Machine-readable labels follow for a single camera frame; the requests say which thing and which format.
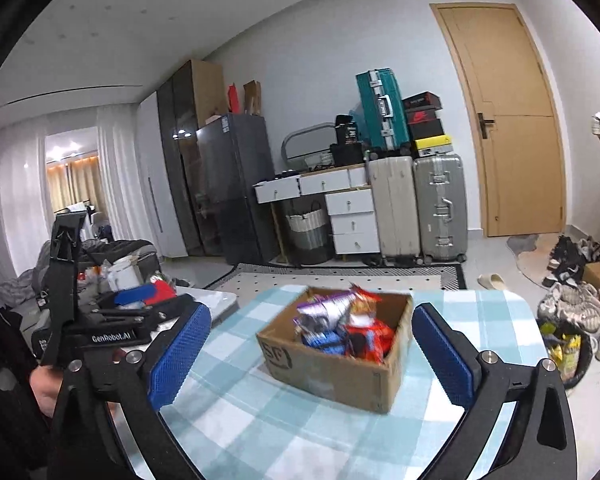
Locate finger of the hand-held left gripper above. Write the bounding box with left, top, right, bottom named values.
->
left=80, top=286, right=198, bottom=333

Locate white sheer curtain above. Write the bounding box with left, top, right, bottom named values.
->
left=0, top=105, right=148, bottom=286

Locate red shoe box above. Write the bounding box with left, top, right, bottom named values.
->
left=405, top=107, right=442, bottom=127

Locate black shoe box white print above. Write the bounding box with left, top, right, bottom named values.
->
left=401, top=91, right=442, bottom=111

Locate tall wooden cabinet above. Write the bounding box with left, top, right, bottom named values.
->
left=190, top=59, right=229, bottom=128

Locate arched mirror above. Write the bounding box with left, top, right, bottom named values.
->
left=281, top=122, right=337, bottom=161

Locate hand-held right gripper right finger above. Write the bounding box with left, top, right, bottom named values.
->
left=411, top=301, right=577, bottom=480

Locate plain black shoe box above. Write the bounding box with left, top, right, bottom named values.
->
left=409, top=122, right=453, bottom=142

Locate dark glass cabinet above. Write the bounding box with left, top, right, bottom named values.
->
left=156, top=60, right=206, bottom=257

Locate silver hard suitcase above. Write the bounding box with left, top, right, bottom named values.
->
left=412, top=154, right=468, bottom=263

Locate wooden door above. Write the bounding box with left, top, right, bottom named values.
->
left=430, top=2, right=567, bottom=238

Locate red gift packet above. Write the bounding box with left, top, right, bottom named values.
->
left=144, top=279, right=177, bottom=307

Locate grey beige rug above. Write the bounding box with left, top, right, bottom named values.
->
left=506, top=232, right=563, bottom=288

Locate beige hard suitcase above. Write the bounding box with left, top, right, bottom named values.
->
left=367, top=156, right=421, bottom=267

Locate dark grey refrigerator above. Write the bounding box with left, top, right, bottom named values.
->
left=195, top=114, right=281, bottom=266

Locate white kettle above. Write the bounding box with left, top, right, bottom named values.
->
left=106, top=256, right=142, bottom=292

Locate person's left forearm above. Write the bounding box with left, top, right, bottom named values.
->
left=0, top=305, right=56, bottom=480

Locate brown paper bag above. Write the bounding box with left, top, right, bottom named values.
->
left=242, top=79, right=262, bottom=117

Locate white drawer dresser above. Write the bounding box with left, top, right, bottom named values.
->
left=252, top=165, right=381, bottom=263

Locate woven laundry basket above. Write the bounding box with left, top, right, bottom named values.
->
left=284, top=199, right=331, bottom=265

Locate beige slipper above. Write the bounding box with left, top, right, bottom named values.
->
left=476, top=273, right=507, bottom=292

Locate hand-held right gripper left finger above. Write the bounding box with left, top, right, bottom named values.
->
left=47, top=301, right=214, bottom=480

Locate teal hard suitcase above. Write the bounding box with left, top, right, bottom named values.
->
left=356, top=69, right=411, bottom=153

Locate heap of sneakers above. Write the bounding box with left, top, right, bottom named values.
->
left=537, top=234, right=600, bottom=363

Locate black soft bag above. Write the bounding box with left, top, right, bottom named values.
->
left=87, top=239, right=162, bottom=281

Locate person's left hand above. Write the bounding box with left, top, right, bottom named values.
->
left=29, top=364, right=66, bottom=418

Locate pile of snack packets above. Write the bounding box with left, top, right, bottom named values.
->
left=294, top=282, right=397, bottom=365

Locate white cabinet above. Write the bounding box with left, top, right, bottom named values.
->
left=137, top=90, right=190, bottom=259

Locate black waste bin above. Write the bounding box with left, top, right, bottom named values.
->
left=537, top=319, right=595, bottom=393

